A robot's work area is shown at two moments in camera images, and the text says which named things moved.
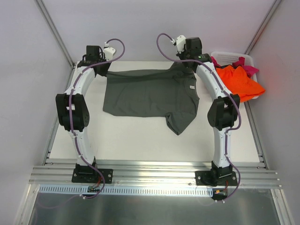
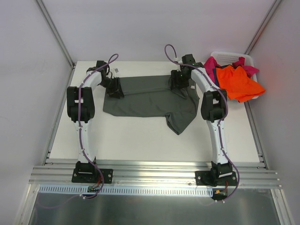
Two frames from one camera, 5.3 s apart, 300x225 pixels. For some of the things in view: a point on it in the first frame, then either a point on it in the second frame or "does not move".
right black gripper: [187, 63] -> [177, 79]
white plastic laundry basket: [226, 58] does not move
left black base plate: [87, 174] does not move
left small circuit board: [91, 189] does not move
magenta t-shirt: [240, 62] does not move
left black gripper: [103, 69] -> [115, 87]
